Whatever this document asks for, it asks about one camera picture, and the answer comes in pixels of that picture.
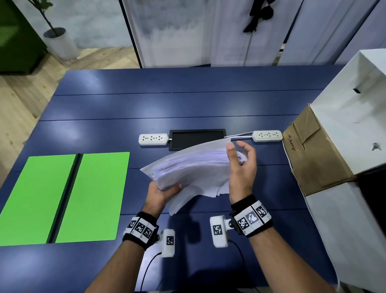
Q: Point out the person's left hand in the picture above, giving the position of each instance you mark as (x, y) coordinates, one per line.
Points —
(158, 200)

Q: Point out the green potted plant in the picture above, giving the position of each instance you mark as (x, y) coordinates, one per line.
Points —
(42, 7)

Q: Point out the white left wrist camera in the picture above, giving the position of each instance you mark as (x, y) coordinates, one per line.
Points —
(168, 243)

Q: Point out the person's right hand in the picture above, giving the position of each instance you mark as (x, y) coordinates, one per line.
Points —
(241, 181)

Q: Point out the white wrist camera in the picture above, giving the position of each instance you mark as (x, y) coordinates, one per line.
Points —
(168, 243)
(218, 231)

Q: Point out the grey plant pot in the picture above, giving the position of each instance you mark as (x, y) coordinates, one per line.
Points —
(61, 45)

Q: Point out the white cabinet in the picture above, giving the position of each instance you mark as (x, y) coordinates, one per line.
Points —
(343, 235)

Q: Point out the black hanging item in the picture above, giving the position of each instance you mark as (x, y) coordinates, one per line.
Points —
(265, 12)

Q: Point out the brown cardboard box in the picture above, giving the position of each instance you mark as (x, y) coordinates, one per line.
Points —
(319, 163)

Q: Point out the pile of white papers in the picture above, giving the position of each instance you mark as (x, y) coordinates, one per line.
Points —
(199, 172)

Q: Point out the white power strip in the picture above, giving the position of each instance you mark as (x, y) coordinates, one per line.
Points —
(267, 136)
(153, 139)

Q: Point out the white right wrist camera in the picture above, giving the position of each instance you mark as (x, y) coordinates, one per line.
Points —
(218, 231)

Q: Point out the dark green cabinet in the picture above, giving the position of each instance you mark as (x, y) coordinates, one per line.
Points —
(18, 39)

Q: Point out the green folder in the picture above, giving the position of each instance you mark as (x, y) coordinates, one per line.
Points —
(96, 196)

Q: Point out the left marker wristband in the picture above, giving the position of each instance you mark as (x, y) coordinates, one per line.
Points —
(140, 229)

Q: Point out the person's right forearm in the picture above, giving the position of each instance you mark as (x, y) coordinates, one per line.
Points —
(283, 265)

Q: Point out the person's left forearm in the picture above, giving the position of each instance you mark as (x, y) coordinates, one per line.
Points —
(120, 268)

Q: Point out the metal keys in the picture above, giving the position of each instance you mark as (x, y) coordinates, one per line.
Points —
(376, 147)

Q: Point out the white partition panels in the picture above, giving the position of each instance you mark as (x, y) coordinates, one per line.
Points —
(196, 30)

